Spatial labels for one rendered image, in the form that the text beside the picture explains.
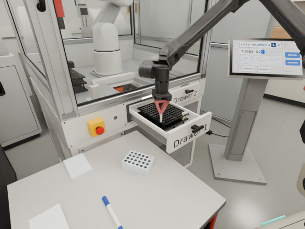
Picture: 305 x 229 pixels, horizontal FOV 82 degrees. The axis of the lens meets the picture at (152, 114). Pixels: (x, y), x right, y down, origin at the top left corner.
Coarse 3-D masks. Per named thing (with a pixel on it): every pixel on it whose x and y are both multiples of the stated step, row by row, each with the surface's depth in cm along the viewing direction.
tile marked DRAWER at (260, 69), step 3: (258, 66) 130; (261, 66) 130; (264, 66) 130; (267, 66) 129; (270, 66) 129; (258, 69) 130; (261, 69) 130; (264, 69) 129; (267, 69) 129; (270, 69) 129; (267, 72) 129; (270, 72) 128
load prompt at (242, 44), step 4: (240, 44) 135; (244, 44) 135; (248, 44) 134; (252, 44) 134; (256, 44) 134; (260, 44) 133; (264, 44) 133; (268, 44) 133; (272, 44) 132; (276, 44) 132; (280, 44) 131
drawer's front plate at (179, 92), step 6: (192, 84) 123; (198, 84) 126; (174, 90) 113; (180, 90) 116; (198, 90) 129; (174, 96) 114; (180, 96) 118; (192, 96) 127; (174, 102) 116; (180, 102) 120
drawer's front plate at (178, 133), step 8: (208, 112) 87; (192, 120) 80; (200, 120) 83; (208, 120) 88; (176, 128) 75; (184, 128) 77; (208, 128) 91; (168, 136) 73; (176, 136) 75; (184, 136) 79; (192, 136) 84; (168, 144) 75; (176, 144) 78; (184, 144) 82; (168, 152) 76
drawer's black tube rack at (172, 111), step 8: (152, 104) 102; (160, 104) 102; (168, 104) 102; (144, 112) 93; (152, 112) 93; (168, 112) 93; (176, 112) 93; (152, 120) 92; (176, 120) 91; (184, 120) 92; (168, 128) 86
